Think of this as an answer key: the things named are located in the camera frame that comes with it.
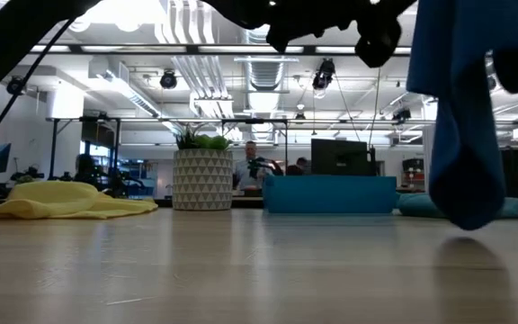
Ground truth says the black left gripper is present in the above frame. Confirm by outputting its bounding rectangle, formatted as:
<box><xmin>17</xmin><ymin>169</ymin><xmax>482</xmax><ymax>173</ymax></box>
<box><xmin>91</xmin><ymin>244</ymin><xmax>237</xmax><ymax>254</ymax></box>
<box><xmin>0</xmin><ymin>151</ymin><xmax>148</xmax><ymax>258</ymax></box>
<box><xmin>321</xmin><ymin>0</ymin><xmax>417</xmax><ymax>28</ymax></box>

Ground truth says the blue microfiber towel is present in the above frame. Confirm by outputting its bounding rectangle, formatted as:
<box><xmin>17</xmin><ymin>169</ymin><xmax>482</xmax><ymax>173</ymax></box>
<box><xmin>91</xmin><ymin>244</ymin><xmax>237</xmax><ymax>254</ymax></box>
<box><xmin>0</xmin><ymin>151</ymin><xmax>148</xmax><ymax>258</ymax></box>
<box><xmin>406</xmin><ymin>0</ymin><xmax>518</xmax><ymax>231</ymax></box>

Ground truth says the teal microfiber towel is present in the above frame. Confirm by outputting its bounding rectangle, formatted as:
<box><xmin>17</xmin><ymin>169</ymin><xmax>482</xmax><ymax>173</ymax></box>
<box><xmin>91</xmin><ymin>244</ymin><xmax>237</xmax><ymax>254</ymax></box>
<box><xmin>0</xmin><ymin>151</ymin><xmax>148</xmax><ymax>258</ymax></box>
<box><xmin>396</xmin><ymin>193</ymin><xmax>518</xmax><ymax>221</ymax></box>

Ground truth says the yellow microfiber towel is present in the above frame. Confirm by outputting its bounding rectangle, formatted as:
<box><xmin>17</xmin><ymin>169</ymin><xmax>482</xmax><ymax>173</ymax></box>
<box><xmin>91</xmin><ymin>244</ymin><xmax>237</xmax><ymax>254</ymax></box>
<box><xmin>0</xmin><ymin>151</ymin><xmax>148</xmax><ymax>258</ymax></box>
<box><xmin>0</xmin><ymin>180</ymin><xmax>159</xmax><ymax>221</ymax></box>

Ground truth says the black computer monitor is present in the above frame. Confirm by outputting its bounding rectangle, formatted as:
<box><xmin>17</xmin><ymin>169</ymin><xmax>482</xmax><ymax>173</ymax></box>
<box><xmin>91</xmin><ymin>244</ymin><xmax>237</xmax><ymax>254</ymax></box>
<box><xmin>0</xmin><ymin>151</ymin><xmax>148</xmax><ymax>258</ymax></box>
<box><xmin>310</xmin><ymin>138</ymin><xmax>377</xmax><ymax>176</ymax></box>

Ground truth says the red storage shelf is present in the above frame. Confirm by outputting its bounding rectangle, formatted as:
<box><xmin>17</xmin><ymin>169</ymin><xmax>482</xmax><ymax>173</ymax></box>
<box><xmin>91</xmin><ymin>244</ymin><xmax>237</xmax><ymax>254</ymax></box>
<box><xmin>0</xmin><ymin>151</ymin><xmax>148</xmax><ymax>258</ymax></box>
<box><xmin>401</xmin><ymin>157</ymin><xmax>425</xmax><ymax>193</ymax></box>

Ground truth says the blue plastic bin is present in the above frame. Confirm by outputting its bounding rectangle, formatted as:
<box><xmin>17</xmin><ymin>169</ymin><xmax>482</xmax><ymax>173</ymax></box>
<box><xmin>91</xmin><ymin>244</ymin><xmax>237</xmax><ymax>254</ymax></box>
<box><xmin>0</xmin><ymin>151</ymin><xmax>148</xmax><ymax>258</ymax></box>
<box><xmin>262</xmin><ymin>175</ymin><xmax>398</xmax><ymax>215</ymax></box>

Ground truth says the succulent in triangle-patterned pot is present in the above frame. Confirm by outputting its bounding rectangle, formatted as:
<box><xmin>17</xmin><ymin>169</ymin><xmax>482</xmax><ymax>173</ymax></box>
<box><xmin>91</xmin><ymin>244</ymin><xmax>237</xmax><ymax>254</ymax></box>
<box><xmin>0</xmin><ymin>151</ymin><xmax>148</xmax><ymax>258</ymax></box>
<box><xmin>172</xmin><ymin>123</ymin><xmax>235</xmax><ymax>212</ymax></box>

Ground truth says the blue screen monitor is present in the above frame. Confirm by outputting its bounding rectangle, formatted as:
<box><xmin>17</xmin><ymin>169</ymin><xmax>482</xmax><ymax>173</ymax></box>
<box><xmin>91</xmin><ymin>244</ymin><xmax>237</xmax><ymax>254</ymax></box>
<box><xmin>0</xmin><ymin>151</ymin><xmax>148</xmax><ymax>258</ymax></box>
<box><xmin>0</xmin><ymin>143</ymin><xmax>12</xmax><ymax>175</ymax></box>

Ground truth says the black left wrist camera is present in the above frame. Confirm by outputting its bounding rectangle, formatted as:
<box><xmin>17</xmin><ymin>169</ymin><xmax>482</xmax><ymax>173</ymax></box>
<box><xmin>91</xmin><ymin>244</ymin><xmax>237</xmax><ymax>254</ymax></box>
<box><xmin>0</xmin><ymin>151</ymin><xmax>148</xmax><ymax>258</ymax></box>
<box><xmin>355</xmin><ymin>17</ymin><xmax>403</xmax><ymax>68</ymax></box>

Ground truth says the silver ventilation duct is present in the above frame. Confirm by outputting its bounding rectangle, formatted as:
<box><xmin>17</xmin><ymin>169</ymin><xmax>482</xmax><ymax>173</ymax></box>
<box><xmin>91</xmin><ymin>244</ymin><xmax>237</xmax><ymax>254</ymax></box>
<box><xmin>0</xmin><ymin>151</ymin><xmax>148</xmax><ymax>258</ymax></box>
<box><xmin>240</xmin><ymin>24</ymin><xmax>287</xmax><ymax>94</ymax></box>

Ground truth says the black overhead frame beam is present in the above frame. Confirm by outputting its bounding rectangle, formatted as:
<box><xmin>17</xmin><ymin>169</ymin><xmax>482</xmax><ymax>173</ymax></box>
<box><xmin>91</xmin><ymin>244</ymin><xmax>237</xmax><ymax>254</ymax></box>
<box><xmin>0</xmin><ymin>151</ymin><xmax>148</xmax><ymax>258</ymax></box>
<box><xmin>29</xmin><ymin>43</ymin><xmax>413</xmax><ymax>58</ymax></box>

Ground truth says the black metal table frame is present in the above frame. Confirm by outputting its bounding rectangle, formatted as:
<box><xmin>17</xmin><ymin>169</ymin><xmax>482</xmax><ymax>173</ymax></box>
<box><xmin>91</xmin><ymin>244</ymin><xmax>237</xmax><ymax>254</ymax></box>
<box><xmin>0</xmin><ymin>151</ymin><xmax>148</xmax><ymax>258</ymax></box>
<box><xmin>0</xmin><ymin>195</ymin><xmax>518</xmax><ymax>218</ymax></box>

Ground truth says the black background rig frame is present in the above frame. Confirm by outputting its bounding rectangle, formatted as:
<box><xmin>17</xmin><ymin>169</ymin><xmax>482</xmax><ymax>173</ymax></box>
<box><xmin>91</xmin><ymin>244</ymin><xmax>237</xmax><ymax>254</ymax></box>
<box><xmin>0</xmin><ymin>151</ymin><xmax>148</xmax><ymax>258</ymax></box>
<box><xmin>45</xmin><ymin>115</ymin><xmax>290</xmax><ymax>181</ymax></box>

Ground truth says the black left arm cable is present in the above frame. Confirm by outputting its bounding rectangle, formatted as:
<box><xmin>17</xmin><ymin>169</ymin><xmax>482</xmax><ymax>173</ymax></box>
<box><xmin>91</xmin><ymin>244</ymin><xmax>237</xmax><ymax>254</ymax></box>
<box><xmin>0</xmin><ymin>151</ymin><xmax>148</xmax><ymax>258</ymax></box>
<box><xmin>0</xmin><ymin>17</ymin><xmax>76</xmax><ymax>154</ymax></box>

